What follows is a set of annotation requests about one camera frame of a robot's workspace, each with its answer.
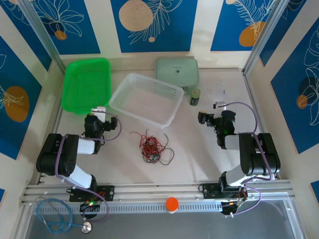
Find grey slotted cable duct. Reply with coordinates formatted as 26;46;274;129
31;201;224;214

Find small green jar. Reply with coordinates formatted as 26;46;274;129
189;89;201;107

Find grey metal plate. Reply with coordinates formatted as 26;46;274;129
23;200;305;239

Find blue stethoscope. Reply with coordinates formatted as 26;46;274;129
36;198;93;235

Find thin red wire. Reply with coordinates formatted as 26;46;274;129
129;128;160;160
143;135;166;160
139;134;162;162

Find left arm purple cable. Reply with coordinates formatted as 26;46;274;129
54;111;123;222

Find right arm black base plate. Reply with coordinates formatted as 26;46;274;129
201;183;249;200

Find pale green lidded box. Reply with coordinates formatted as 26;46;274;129
156;57;200;96

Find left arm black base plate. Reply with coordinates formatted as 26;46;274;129
69;185;116;203

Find orange round cap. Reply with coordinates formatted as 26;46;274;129
165;197;179;214

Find white plastic basket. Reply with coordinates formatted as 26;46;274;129
109;72;185;129

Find aluminium frame post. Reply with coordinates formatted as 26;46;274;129
18;0;63;73
242;0;287;75

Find thin black wire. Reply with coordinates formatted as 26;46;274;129
142;131;175;166
141;138;162;165

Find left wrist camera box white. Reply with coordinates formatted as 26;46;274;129
91;106;107;123

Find green plastic basket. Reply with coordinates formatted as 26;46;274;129
61;57;112;116

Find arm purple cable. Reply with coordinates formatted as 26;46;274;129
54;111;123;222
223;101;272;217

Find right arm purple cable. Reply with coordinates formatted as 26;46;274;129
223;101;272;217

